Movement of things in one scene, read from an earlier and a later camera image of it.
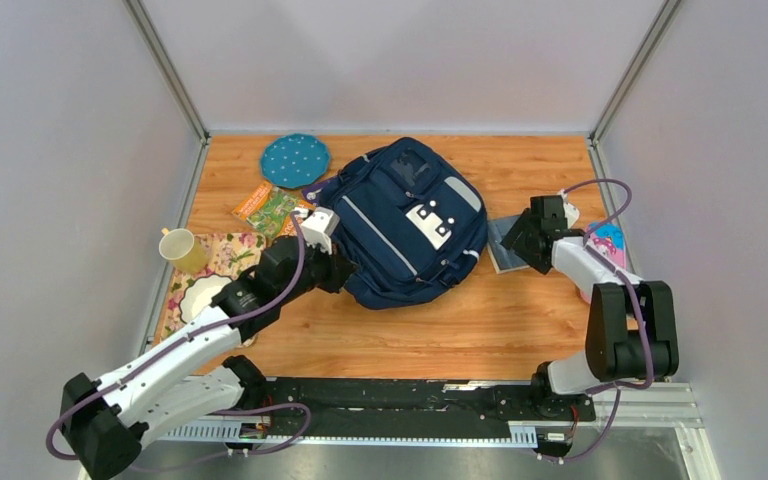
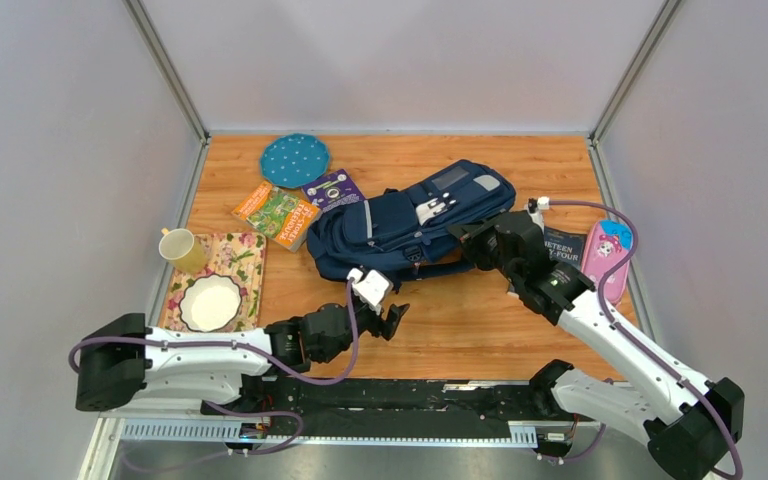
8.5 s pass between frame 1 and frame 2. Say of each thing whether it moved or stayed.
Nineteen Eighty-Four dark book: moved
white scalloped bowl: stayed
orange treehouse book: stayed
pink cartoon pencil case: stayed
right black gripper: moved
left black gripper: moved
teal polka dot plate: stayed
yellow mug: stayed
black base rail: stayed
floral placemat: stayed
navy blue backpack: moved
